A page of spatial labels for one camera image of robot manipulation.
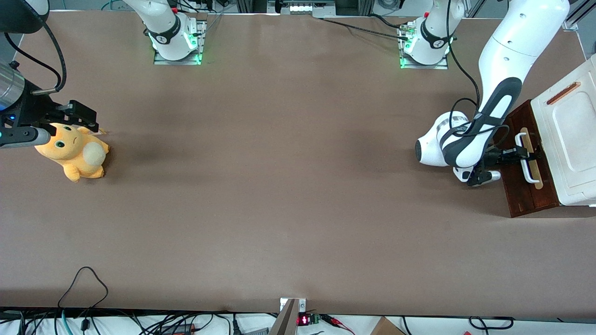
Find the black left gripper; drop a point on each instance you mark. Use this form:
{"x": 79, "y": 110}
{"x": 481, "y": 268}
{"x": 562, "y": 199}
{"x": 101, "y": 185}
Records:
{"x": 504, "y": 155}

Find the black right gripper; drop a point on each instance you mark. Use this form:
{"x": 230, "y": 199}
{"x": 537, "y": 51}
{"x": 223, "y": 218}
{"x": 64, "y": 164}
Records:
{"x": 36, "y": 109}

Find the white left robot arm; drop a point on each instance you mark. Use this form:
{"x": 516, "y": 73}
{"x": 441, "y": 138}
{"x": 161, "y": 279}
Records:
{"x": 512, "y": 42}

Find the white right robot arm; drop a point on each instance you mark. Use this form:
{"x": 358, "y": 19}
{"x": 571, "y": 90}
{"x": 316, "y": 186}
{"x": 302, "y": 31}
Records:
{"x": 167, "y": 28}

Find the orange plush toy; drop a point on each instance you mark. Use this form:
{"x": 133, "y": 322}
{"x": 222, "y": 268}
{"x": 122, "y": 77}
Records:
{"x": 79, "y": 158}

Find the white and brown cabinet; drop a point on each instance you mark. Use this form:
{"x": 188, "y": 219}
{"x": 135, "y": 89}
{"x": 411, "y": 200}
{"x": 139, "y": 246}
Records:
{"x": 575, "y": 139}

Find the copper bar on cabinet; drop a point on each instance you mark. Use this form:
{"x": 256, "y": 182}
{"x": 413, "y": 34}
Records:
{"x": 563, "y": 93}

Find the brown cardboard box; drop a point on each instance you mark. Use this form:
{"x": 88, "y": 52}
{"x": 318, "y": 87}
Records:
{"x": 385, "y": 327}

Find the black power adapter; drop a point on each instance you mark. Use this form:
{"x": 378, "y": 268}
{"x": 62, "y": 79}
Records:
{"x": 179, "y": 329}

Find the red clip leads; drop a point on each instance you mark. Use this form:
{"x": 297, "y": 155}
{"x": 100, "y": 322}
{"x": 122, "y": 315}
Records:
{"x": 339, "y": 323}

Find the grey power strip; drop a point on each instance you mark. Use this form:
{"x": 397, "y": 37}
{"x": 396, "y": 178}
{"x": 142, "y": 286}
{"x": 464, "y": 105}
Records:
{"x": 302, "y": 7}

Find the red LED display module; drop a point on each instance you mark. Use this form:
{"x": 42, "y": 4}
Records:
{"x": 303, "y": 320}

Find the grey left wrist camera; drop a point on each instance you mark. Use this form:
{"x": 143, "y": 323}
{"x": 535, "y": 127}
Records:
{"x": 486, "y": 177}

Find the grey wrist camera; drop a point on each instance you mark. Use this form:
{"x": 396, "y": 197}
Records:
{"x": 23, "y": 137}
{"x": 486, "y": 177}

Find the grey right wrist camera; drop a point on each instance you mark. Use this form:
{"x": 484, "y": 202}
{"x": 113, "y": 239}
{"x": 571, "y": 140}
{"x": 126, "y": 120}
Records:
{"x": 23, "y": 137}

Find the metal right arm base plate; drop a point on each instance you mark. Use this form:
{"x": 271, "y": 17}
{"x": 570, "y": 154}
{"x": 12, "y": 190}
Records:
{"x": 177, "y": 62}

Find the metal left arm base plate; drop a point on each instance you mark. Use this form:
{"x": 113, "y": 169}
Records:
{"x": 423, "y": 66}

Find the aluminium profile frame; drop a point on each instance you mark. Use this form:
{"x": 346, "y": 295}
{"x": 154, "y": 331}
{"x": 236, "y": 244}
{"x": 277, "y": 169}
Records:
{"x": 576, "y": 16}

